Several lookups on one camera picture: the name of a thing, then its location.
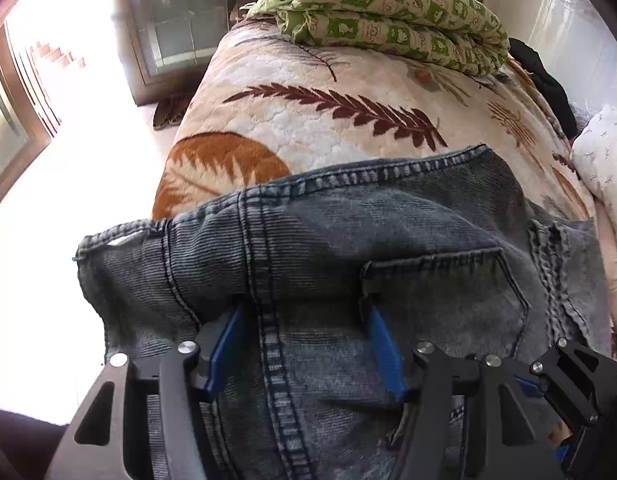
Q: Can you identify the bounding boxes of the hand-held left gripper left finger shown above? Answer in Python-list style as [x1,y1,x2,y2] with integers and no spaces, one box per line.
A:
[43,305,250,480]

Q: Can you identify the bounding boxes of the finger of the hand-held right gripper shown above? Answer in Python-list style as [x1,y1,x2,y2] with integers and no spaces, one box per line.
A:
[514,337,617,432]
[555,427,617,480]

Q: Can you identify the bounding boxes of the wooden framed glass door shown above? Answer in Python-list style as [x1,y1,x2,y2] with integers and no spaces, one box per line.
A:
[0,15,62,213]

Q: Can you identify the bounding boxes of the black garment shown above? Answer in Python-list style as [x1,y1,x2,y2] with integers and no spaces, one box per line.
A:
[508,38,580,140]

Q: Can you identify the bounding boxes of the white floral pillow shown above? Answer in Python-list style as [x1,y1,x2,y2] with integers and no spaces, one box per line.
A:
[571,105,617,286]

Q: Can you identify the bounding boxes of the grey denim pants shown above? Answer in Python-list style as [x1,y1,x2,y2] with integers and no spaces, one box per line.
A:
[71,143,615,480]

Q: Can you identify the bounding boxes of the frosted glass door panel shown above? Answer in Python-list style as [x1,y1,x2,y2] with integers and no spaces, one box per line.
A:
[111,0,252,107]

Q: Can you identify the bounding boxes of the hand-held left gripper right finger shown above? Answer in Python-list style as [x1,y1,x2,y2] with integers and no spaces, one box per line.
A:
[363,305,565,480]

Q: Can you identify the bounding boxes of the green patterned folded quilt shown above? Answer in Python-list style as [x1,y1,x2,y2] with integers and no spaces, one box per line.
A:
[246,0,511,78]

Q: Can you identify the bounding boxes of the brown patterned slipper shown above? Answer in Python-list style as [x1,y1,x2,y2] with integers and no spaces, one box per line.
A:
[152,93,195,132]

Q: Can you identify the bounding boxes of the leaf-print fleece blanket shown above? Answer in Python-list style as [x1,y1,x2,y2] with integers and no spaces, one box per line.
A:
[151,15,614,291]

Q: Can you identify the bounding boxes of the person's dark clothing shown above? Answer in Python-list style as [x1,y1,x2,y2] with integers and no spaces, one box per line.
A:
[0,404,66,480]

